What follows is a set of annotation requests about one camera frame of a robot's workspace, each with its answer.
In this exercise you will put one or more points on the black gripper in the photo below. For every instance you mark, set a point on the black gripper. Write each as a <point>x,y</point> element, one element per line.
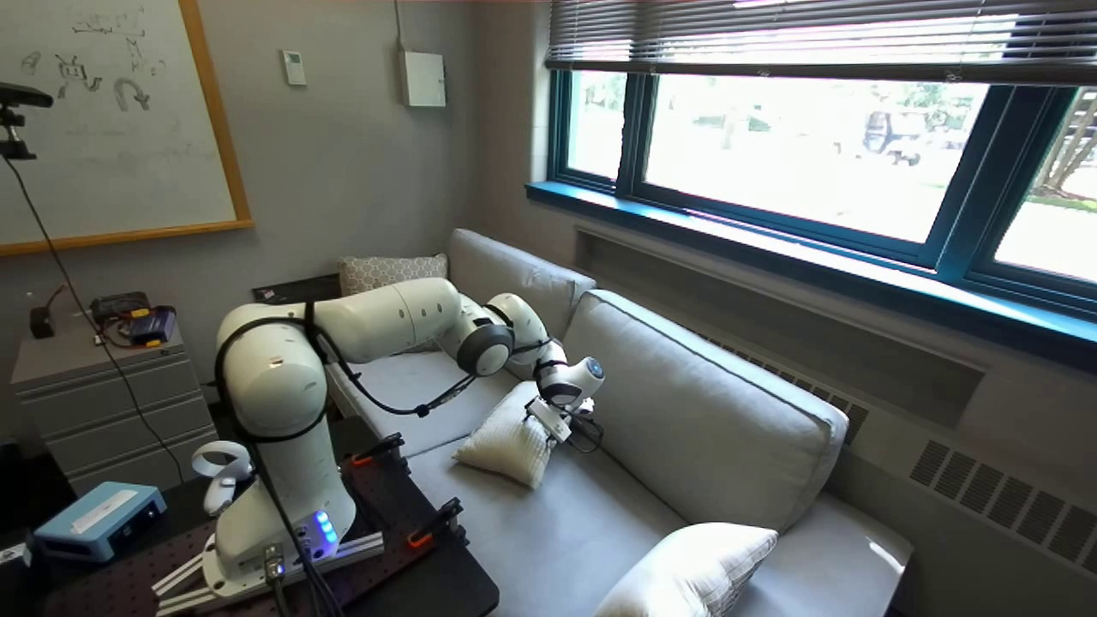
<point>549,419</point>

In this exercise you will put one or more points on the cream striped cushion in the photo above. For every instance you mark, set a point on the cream striped cushion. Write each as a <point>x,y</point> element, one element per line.
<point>503,439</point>
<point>687,571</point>

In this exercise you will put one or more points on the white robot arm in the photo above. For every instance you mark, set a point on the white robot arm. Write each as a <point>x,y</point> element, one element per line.
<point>275,390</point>

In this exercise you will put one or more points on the grey fabric couch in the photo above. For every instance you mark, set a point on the grey fabric couch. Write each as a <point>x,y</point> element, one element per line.
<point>706,424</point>

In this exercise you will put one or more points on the orange black clamp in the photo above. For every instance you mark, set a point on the orange black clamp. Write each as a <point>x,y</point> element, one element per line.
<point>372,449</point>
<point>433,521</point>

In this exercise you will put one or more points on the black robot table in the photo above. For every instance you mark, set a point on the black robot table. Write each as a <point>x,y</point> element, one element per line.
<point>440,585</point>

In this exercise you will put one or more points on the grey lattice patterned cushion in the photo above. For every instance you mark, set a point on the grey lattice patterned cushion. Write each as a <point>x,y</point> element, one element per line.
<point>389,271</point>

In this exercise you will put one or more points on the white VR controller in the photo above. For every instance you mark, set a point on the white VR controller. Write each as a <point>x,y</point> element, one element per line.
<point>220,463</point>

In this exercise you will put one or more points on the wide teal framed window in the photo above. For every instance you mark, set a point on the wide teal framed window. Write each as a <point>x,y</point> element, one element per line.
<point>801,150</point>

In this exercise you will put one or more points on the black orange gadget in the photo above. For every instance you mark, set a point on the black orange gadget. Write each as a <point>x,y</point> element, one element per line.
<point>137,328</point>

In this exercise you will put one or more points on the grey filing cabinet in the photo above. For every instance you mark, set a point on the grey filing cabinet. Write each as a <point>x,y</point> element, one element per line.
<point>104,400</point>

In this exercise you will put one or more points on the slatted window blind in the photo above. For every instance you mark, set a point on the slatted window blind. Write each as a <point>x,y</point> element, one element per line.
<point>801,37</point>

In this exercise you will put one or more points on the baseboard radiator grille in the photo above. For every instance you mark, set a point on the baseboard radiator grille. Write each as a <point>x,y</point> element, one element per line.
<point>1005,507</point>

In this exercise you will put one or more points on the light blue box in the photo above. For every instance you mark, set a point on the light blue box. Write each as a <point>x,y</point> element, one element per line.
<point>97,518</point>

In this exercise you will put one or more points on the small black item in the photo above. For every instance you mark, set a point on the small black item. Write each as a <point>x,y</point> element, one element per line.
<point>43,323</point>

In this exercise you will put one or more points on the wood framed whiteboard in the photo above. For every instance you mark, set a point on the wood framed whiteboard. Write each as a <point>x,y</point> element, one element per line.
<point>104,115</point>

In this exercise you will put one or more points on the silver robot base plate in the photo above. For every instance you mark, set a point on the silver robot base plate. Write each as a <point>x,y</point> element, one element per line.
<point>344,554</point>

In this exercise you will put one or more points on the white wall box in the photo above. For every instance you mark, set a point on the white wall box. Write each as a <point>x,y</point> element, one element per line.
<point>424,79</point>

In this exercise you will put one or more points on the white wall thermostat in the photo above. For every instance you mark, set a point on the white wall thermostat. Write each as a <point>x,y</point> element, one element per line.
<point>293,71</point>

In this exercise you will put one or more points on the black camera on stand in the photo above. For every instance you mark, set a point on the black camera on stand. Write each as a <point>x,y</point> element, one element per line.
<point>19,97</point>

